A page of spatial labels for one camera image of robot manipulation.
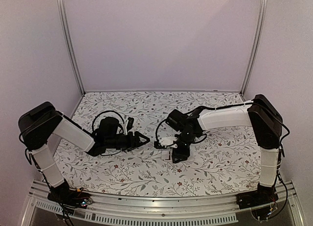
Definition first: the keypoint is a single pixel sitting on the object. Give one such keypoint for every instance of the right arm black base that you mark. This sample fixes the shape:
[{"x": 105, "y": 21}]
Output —
[{"x": 264, "y": 199}]

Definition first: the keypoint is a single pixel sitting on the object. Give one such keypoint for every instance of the aluminium frame post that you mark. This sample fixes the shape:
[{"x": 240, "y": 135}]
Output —
[
  {"x": 255, "y": 45},
  {"x": 70, "y": 49}
]

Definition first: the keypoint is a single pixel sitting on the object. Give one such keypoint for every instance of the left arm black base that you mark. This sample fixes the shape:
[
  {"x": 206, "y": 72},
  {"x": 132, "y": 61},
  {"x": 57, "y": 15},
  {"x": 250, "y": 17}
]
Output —
[{"x": 72, "y": 198}]

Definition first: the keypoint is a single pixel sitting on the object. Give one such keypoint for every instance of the aluminium front rail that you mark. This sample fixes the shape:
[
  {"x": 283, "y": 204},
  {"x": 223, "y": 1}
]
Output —
[{"x": 215, "y": 210}]

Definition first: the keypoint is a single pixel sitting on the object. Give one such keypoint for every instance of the right aluminium frame post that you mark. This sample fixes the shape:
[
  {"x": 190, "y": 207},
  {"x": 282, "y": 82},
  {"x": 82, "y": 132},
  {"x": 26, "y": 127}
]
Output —
[{"x": 255, "y": 45}]

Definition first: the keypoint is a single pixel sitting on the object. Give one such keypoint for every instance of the left aluminium frame post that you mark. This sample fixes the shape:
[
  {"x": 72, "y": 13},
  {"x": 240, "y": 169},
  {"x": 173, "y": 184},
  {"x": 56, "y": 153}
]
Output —
[{"x": 70, "y": 49}]

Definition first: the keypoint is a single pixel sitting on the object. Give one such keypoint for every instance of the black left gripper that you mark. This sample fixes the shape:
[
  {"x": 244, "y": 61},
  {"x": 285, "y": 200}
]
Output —
[{"x": 136, "y": 143}]

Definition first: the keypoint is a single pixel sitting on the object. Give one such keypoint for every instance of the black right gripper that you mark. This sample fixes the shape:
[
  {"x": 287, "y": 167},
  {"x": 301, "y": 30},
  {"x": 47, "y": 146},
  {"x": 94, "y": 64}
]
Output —
[{"x": 181, "y": 152}]

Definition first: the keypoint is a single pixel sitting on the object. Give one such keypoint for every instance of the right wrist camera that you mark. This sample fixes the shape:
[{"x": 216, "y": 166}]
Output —
[{"x": 166, "y": 142}]

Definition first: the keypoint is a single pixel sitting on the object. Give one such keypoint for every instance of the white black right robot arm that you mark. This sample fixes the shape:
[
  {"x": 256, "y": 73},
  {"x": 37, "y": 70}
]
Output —
[{"x": 258, "y": 113}]

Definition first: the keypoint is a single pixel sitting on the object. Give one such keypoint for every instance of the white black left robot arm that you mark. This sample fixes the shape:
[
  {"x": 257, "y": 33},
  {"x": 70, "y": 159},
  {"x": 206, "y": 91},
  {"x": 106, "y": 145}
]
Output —
[{"x": 37, "y": 125}]

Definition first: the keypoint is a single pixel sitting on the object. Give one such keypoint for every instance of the floral patterned table mat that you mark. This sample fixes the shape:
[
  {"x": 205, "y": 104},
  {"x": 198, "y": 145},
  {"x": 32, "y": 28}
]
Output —
[{"x": 227, "y": 160}]

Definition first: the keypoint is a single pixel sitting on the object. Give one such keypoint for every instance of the white remote control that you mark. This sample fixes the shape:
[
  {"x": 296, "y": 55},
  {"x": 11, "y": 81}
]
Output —
[{"x": 166, "y": 155}]

